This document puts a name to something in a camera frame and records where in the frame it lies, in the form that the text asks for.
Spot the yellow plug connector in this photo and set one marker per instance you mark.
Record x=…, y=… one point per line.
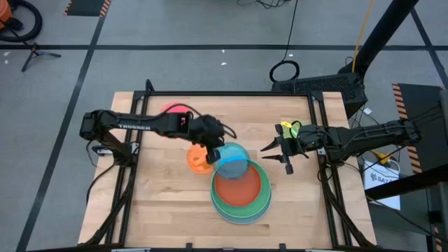
x=383, y=157

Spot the orange vacuum body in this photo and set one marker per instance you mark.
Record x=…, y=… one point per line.
x=4, y=12

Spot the black metal table frame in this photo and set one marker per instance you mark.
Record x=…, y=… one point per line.
x=227, y=93

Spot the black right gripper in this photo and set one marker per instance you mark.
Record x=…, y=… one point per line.
x=304, y=143

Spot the green translucent small plate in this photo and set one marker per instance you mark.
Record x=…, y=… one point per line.
x=291, y=134

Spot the orange translucent small plate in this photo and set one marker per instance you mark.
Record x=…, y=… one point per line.
x=196, y=164

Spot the bright green plastic plate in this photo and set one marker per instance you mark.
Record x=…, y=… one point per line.
x=266, y=190

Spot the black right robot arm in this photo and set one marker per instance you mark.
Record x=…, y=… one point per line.
x=367, y=134

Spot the black tripod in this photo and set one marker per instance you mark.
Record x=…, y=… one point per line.
x=35, y=52

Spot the black stand pole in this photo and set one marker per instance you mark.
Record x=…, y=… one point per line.
x=385, y=31

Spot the orange opaque plastic plate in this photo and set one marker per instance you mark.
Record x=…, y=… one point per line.
x=238, y=190

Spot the black computer tower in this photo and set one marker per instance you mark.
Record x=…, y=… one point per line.
x=322, y=84

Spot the teal translucent small plate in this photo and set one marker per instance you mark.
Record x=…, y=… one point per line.
x=232, y=150

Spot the hazard striped black mat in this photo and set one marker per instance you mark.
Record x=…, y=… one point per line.
x=87, y=7

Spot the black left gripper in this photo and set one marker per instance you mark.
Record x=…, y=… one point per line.
x=208, y=131

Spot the hazard striped black platform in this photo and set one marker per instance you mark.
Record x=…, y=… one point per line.
x=423, y=105

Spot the black diagonal beam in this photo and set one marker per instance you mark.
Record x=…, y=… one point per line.
x=413, y=182

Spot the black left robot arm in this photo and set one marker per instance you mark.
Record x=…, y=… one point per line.
x=140, y=124

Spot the small white tag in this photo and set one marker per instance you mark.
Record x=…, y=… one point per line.
x=367, y=111

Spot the dark green plastic plate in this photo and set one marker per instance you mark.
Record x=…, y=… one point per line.
x=229, y=217

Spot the pink translucent small plate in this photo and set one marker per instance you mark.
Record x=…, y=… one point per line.
x=175, y=108

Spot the pale large plastic plate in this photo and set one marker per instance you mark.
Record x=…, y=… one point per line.
x=241, y=223

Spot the yellow tape tag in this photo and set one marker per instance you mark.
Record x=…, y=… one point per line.
x=286, y=124

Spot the white printed box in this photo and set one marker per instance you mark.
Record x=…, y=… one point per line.
x=379, y=182

